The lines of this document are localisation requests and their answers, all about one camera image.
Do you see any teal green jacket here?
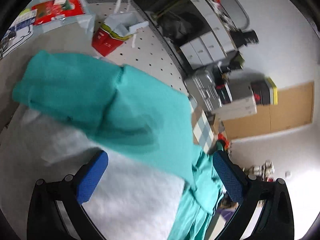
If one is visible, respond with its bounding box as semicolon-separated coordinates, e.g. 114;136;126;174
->
12;51;222;239

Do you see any white fluffy blanket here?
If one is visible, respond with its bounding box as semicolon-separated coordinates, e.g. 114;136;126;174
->
1;106;184;239

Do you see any checkered bed sheet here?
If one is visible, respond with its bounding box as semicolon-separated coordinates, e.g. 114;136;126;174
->
188;95;215;153

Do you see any white drawer cabinet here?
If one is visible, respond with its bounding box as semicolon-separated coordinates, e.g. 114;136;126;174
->
180;0;238;69

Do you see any red flat package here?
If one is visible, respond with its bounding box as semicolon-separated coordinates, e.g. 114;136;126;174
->
31;0;85;25

